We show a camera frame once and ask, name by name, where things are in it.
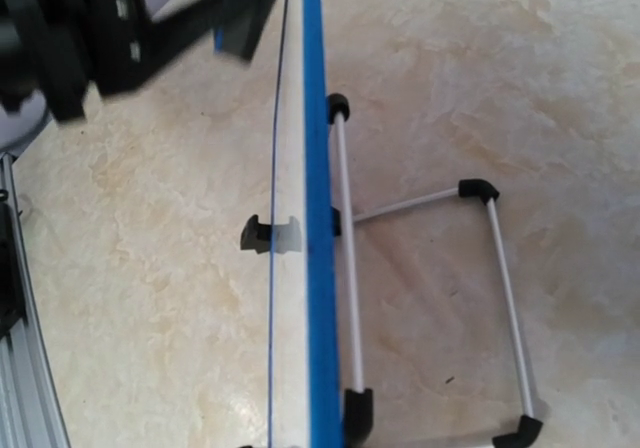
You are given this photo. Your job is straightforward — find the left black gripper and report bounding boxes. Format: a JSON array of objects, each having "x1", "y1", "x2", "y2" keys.
[{"x1": 1, "y1": 0, "x2": 276, "y2": 122}]

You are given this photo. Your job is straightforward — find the blue whiteboard eraser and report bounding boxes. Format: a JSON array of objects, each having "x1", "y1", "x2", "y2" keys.
[{"x1": 214, "y1": 27, "x2": 224, "y2": 53}]

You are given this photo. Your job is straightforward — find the small blue-framed whiteboard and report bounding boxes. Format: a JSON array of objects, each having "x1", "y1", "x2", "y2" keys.
[{"x1": 267, "y1": 0, "x2": 343, "y2": 447}]

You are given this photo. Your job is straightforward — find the front aluminium rail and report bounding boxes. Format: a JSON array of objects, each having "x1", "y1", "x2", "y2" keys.
[{"x1": 1, "y1": 154, "x2": 70, "y2": 447}]

